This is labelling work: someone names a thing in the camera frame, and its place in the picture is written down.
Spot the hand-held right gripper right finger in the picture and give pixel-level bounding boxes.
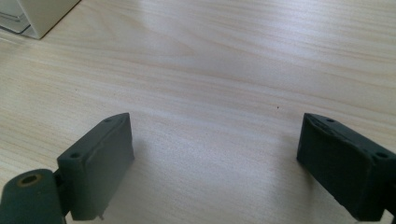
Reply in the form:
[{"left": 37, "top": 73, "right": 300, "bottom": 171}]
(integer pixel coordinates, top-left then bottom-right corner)
[{"left": 296, "top": 112, "right": 396, "bottom": 222}]

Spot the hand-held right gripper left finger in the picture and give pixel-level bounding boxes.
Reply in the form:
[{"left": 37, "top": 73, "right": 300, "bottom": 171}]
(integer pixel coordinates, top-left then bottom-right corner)
[{"left": 56, "top": 112, "right": 135, "bottom": 222}]

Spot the cream plastic box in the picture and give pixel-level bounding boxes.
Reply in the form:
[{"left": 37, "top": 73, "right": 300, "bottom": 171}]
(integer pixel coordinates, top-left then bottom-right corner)
[{"left": 0, "top": 0, "right": 81, "bottom": 40}]

